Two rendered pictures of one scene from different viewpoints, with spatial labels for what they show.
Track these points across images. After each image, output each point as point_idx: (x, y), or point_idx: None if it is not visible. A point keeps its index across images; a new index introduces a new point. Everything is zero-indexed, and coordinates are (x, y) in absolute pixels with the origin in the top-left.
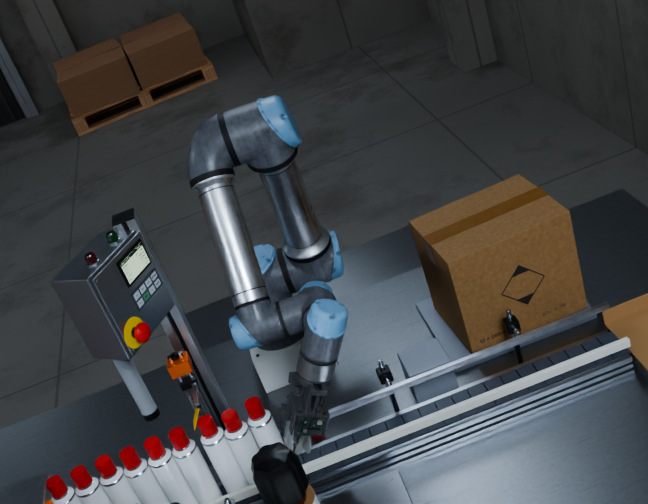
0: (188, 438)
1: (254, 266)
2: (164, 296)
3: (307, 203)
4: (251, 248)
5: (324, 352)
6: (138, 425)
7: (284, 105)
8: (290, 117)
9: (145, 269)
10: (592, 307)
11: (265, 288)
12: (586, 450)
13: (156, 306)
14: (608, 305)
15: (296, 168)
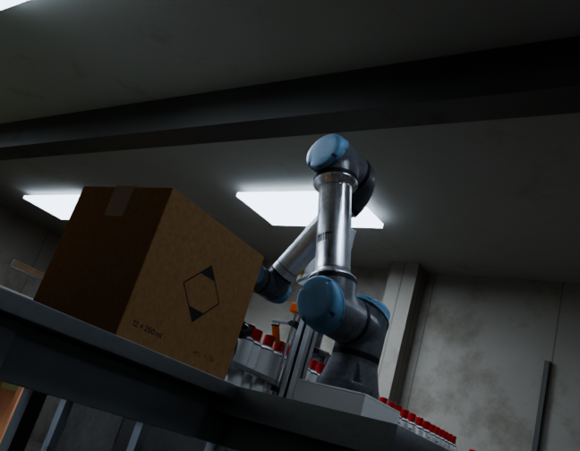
0: (276, 349)
1: (287, 248)
2: (314, 263)
3: (318, 228)
4: (296, 239)
5: None
6: None
7: (325, 139)
8: (321, 148)
9: None
10: (29, 266)
11: (277, 261)
12: None
13: (311, 265)
14: (12, 261)
15: (320, 193)
